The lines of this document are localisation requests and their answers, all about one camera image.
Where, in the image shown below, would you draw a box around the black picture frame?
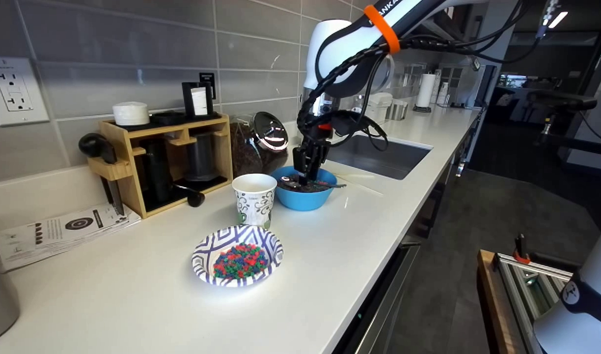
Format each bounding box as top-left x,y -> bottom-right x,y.
180,80 -> 214,122

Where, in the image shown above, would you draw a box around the black coffee tamper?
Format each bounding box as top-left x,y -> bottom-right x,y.
76,131 -> 120,165

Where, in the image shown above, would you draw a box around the beads in paper bowl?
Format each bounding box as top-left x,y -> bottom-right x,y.
212,242 -> 271,281

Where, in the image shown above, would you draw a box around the white round container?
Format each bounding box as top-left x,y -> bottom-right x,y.
110,100 -> 151,128

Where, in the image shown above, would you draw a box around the wooden cart with rails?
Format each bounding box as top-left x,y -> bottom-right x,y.
475,247 -> 575,354

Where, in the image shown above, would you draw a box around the white patterned mug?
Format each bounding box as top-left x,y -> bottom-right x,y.
230,171 -> 279,230

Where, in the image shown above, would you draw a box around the paper towel roll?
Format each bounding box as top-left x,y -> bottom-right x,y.
414,70 -> 442,110

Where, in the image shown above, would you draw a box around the dark metal spoon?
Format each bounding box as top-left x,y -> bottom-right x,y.
279,175 -> 349,192

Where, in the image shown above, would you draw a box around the white wall outlet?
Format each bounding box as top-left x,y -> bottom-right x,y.
0,55 -> 51,128

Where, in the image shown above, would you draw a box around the steel sink basin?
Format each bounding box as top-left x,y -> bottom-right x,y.
324,133 -> 434,183

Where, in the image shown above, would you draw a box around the white printed pamphlet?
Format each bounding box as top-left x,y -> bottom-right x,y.
0,202 -> 143,273

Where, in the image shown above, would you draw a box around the black disc lid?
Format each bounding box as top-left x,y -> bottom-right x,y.
147,110 -> 190,128

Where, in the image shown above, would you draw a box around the beads in blue bowl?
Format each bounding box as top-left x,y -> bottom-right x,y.
277,173 -> 336,194

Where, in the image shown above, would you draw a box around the white countertop appliance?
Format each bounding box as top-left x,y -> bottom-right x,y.
367,90 -> 397,124

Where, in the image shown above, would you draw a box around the black coffee press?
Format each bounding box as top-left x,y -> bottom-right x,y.
133,135 -> 179,212

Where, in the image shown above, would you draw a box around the blue plastic bowl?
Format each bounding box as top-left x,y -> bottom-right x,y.
271,163 -> 342,214

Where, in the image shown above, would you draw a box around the dark under-counter cabinets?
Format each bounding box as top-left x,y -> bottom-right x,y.
330,106 -> 485,354

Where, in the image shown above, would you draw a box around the black coffee scoop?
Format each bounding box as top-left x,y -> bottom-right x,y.
173,183 -> 208,208

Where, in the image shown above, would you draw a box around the small black wall device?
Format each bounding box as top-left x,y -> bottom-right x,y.
198,70 -> 218,100

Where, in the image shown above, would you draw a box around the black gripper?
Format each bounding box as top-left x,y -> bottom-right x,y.
290,110 -> 336,185

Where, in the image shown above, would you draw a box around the orange cable strap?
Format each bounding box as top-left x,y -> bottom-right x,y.
361,4 -> 404,57

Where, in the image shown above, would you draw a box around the red black clamp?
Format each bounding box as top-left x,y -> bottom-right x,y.
512,232 -> 532,267

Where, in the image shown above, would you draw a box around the ceiling light strip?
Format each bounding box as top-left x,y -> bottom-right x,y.
546,8 -> 571,31

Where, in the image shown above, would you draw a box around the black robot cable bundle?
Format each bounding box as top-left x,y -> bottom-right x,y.
294,0 -> 528,149

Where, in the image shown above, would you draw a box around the glass carafe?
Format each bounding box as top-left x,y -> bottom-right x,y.
180,129 -> 226,187

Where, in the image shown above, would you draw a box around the wooden coffee rack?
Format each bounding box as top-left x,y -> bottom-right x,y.
84,114 -> 235,220

